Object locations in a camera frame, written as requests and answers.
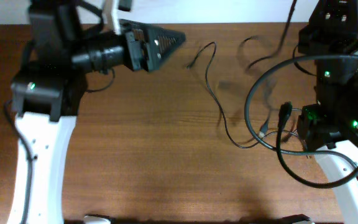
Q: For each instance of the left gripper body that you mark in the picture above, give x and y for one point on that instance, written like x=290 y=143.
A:
x=132 y=61

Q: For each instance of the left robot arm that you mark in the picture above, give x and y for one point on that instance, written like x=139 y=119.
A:
x=70 y=39

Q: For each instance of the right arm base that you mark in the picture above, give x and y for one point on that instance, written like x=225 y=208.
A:
x=296 y=219

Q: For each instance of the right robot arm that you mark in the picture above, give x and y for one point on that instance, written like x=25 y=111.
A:
x=330 y=126

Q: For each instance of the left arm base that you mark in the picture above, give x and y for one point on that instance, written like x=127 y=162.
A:
x=97 y=219

